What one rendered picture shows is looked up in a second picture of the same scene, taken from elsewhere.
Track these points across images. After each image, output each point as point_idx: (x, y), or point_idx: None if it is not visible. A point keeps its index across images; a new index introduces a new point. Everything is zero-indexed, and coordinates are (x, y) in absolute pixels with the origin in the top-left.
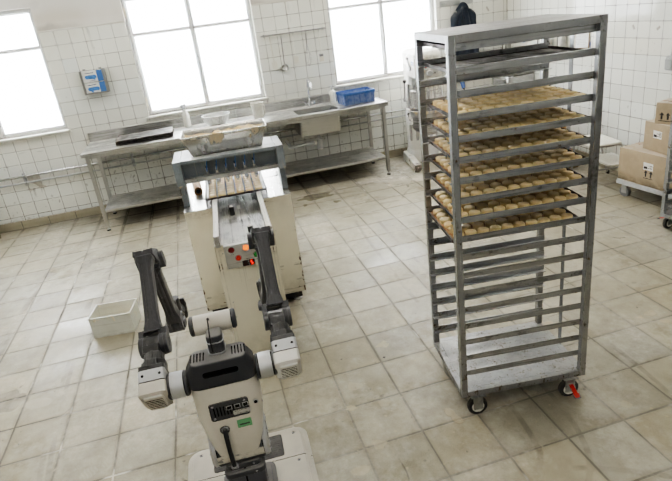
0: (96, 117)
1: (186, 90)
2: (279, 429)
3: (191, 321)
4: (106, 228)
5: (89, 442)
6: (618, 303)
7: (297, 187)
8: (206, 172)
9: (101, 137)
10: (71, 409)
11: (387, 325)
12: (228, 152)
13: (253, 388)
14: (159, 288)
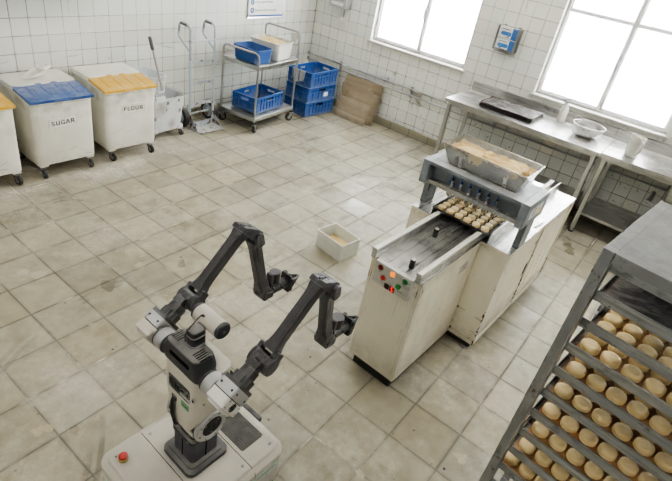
0: (490, 71)
1: (585, 86)
2: (302, 428)
3: (196, 307)
4: None
5: (224, 311)
6: None
7: None
8: (450, 184)
9: (482, 90)
10: (245, 280)
11: (490, 447)
12: (477, 179)
13: (195, 392)
14: (251, 259)
